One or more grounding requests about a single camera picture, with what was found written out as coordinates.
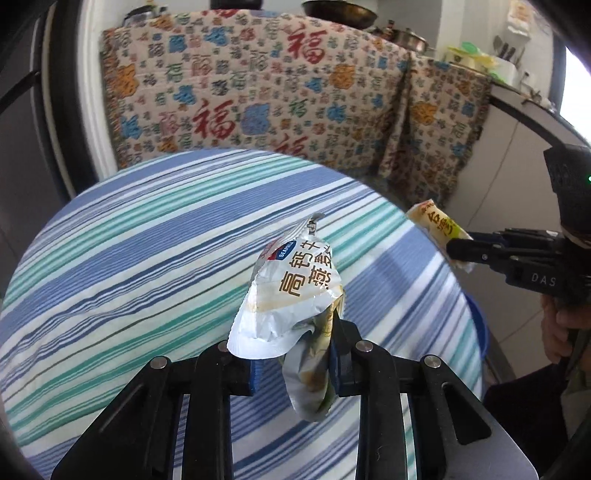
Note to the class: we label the small yellow wrapper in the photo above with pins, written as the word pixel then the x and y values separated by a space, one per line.
pixel 434 221

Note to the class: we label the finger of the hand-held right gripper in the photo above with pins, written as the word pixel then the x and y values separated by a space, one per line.
pixel 461 251
pixel 489 237

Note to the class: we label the steel pot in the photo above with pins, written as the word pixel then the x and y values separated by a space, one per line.
pixel 406 37

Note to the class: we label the yellow green containers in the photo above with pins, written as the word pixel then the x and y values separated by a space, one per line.
pixel 471 55

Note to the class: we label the yellow hanging cloth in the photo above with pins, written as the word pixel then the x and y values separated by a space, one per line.
pixel 519 16

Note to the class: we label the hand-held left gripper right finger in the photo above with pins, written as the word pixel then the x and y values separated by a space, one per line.
pixel 341 364

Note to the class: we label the blue plastic basket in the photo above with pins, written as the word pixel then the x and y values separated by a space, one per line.
pixel 480 332

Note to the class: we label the white knife block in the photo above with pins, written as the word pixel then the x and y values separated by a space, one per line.
pixel 508 62

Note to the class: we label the silver white wrapper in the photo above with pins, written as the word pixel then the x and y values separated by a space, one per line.
pixel 286 304

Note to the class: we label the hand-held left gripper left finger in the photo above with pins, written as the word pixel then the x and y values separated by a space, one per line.
pixel 217 369

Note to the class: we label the large printed blanket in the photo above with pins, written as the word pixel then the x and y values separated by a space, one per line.
pixel 254 92

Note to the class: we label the round striped-cloth table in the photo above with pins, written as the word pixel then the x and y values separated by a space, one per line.
pixel 138 258

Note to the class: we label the black wok with lid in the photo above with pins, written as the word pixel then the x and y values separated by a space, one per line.
pixel 341 11

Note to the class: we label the person's right hand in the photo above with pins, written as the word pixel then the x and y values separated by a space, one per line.
pixel 558 327

